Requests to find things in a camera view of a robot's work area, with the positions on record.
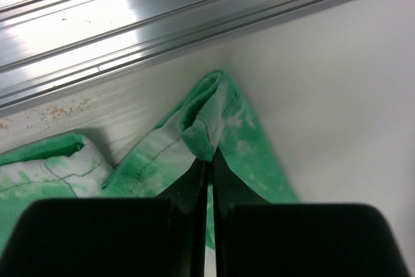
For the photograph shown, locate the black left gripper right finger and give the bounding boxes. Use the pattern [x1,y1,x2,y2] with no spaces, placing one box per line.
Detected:
[212,151,409,276]

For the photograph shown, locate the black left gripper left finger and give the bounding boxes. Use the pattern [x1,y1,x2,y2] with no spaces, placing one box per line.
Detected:
[1,160,208,276]

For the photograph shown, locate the green tie-dye trousers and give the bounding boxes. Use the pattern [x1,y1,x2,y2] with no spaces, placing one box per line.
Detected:
[1,70,296,245]

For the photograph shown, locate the aluminium mounting rail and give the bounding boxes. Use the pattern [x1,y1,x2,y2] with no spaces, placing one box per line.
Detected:
[0,0,415,118]

